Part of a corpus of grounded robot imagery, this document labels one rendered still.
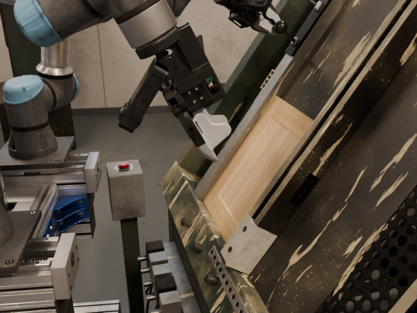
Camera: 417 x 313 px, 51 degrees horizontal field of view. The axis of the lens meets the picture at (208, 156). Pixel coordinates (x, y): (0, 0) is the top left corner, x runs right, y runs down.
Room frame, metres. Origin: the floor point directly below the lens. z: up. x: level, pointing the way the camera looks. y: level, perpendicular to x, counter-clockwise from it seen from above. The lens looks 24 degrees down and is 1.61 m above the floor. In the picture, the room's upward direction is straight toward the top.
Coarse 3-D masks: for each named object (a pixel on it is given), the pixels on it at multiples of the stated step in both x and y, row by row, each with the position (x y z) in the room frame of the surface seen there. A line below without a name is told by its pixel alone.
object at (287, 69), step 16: (336, 0) 1.34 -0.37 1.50; (320, 32) 1.33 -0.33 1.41; (304, 48) 1.32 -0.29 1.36; (288, 64) 1.31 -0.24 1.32; (272, 80) 1.32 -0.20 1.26; (288, 80) 1.30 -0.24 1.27; (272, 96) 1.29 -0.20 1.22; (256, 112) 1.28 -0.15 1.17; (240, 128) 1.29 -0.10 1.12; (240, 144) 1.26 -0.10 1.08; (224, 160) 1.25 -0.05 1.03; (208, 176) 1.25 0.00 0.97; (208, 192) 1.23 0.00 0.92
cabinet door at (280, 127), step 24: (264, 120) 1.25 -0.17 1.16; (288, 120) 1.15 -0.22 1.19; (312, 120) 1.06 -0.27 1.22; (264, 144) 1.17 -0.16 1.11; (288, 144) 1.08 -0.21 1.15; (240, 168) 1.19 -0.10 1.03; (264, 168) 1.09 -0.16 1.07; (216, 192) 1.20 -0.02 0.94; (240, 192) 1.11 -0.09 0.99; (216, 216) 1.12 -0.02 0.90; (240, 216) 1.03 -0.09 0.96
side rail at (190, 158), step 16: (288, 0) 1.56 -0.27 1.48; (304, 0) 1.58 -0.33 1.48; (288, 16) 1.56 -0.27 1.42; (304, 16) 1.58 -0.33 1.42; (256, 48) 1.53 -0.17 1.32; (272, 48) 1.55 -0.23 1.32; (240, 64) 1.56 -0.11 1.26; (256, 64) 1.53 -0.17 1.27; (272, 64) 1.55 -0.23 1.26; (240, 80) 1.52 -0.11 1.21; (256, 80) 1.53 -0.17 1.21; (240, 96) 1.52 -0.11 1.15; (256, 96) 1.53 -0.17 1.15; (208, 112) 1.52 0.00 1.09; (224, 112) 1.50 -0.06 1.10; (192, 144) 1.47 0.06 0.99; (224, 144) 1.50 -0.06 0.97; (176, 160) 1.50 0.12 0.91; (192, 160) 1.47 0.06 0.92; (208, 160) 1.48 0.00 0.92
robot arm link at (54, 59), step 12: (48, 48) 1.38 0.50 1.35; (60, 48) 1.39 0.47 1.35; (48, 60) 1.38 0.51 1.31; (60, 60) 1.39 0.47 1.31; (36, 72) 1.40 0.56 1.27; (48, 72) 1.37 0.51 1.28; (60, 72) 1.39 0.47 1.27; (72, 72) 1.43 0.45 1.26; (60, 84) 1.38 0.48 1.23; (72, 84) 1.43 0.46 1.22; (60, 96) 1.37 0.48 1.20; (72, 96) 1.43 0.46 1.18
